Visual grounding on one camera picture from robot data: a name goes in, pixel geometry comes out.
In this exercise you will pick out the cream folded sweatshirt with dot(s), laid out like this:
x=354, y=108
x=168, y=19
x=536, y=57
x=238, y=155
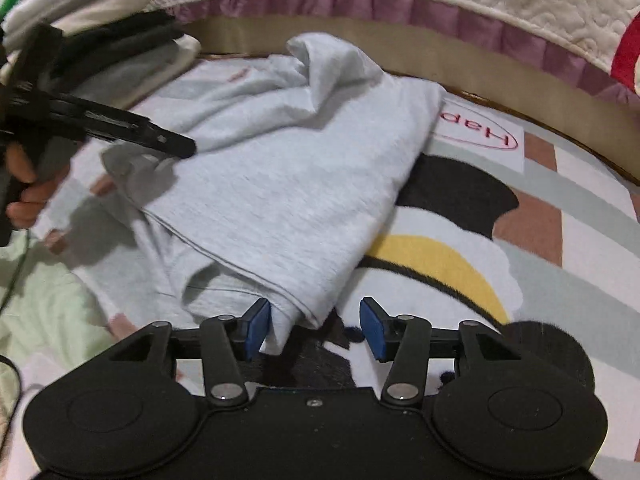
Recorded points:
x=98, y=13

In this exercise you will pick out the black folded garment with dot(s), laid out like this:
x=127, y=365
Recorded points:
x=102, y=46

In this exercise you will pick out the light grey abc t-shirt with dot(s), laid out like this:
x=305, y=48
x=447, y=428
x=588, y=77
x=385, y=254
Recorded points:
x=298, y=164

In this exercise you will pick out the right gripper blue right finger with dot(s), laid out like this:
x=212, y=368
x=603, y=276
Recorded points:
x=404, y=341

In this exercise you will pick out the checkered cartoon floor rug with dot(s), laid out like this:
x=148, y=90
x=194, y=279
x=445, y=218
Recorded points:
x=509, y=224

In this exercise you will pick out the grey cream folded garment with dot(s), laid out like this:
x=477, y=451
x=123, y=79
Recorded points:
x=124, y=84

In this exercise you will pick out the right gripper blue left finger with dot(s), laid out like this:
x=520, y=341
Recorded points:
x=226, y=340

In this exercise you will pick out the person's left hand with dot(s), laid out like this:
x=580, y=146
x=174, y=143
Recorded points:
x=24, y=213

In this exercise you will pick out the light green quilted mat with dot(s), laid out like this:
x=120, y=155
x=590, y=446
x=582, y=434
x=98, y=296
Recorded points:
x=50, y=324

